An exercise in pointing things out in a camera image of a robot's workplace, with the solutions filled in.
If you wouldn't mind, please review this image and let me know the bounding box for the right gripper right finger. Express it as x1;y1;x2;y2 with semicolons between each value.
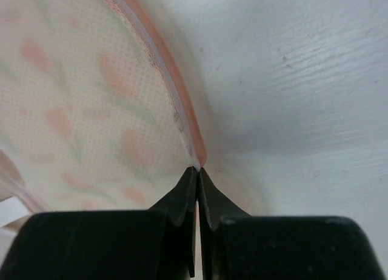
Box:
197;170;385;279

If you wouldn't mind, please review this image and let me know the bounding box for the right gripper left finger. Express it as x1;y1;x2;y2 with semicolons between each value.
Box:
4;167;198;279

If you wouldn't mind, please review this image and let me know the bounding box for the floral mesh laundry bag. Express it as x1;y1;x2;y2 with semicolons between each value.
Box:
0;0;209;235

